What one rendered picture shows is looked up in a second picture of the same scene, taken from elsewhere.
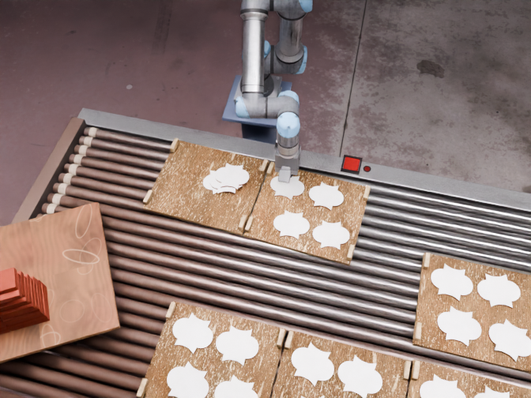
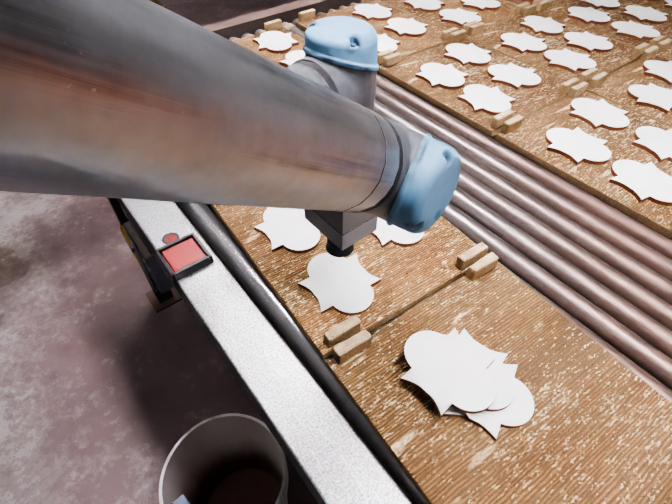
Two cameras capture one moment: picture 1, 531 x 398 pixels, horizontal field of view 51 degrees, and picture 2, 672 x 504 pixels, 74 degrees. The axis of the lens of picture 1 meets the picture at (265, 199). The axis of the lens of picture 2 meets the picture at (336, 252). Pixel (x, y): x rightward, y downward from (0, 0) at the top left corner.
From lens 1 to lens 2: 201 cm
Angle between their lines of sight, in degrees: 70
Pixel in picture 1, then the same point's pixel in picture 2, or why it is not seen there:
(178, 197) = (620, 421)
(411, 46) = not seen: outside the picture
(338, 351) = (446, 97)
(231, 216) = (495, 297)
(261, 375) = (555, 116)
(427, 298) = not seen: hidden behind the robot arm
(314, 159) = (228, 312)
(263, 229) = (445, 243)
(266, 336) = (528, 138)
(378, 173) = (165, 221)
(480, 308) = not seen: hidden behind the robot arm
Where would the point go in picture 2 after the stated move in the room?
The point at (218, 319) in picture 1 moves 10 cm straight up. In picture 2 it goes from (594, 179) to (617, 137)
